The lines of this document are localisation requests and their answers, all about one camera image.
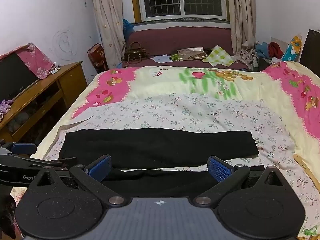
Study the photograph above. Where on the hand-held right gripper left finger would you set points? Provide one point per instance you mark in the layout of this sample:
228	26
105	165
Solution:
100	167

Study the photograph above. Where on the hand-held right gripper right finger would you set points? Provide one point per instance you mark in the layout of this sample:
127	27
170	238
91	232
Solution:
218	170

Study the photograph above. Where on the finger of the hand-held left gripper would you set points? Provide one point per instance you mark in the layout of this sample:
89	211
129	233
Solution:
25	162
23	148

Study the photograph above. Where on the black pants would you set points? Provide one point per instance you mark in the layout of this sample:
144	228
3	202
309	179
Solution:
160	147

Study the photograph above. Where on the purple cloth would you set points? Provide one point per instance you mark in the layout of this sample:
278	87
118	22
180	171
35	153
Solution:
5	106

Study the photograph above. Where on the black television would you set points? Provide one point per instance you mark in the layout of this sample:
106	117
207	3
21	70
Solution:
15	77

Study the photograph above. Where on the small white object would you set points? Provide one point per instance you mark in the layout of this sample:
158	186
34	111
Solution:
55	71

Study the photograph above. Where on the wooden television cabinet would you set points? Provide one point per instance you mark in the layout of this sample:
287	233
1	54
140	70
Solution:
70	77

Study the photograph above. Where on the pink floral cloth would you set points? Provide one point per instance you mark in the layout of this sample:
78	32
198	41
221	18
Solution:
37	60

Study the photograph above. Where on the red bag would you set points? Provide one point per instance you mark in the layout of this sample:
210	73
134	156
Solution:
97	57

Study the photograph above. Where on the green checked cloth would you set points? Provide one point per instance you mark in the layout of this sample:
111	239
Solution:
218	56

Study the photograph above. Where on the white basket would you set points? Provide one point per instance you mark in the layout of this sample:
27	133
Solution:
255	61

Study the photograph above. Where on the brown handbag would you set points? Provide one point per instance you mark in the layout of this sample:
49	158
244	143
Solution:
133	55

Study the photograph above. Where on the beige flat packet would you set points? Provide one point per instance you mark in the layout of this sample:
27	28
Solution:
192	53

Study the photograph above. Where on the small green packet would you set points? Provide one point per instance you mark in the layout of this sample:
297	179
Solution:
175	57

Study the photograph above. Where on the white paper sheet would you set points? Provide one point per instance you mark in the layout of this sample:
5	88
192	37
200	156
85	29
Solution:
161	58

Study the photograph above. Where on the blue cloth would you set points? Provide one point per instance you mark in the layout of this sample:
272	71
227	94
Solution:
262	48

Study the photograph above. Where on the red cloth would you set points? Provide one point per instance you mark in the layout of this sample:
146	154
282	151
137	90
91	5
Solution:
275	50

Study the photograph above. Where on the blue plastic bag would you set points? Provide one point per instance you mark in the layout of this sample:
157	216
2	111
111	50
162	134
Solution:
127	27

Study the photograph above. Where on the colourful printed packet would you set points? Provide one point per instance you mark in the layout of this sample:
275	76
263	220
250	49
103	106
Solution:
292	47

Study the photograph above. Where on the beige curtain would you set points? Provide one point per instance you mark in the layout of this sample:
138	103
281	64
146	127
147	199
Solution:
242	12
107	17

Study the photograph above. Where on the dark wooden board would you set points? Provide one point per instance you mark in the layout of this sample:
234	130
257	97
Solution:
311	50

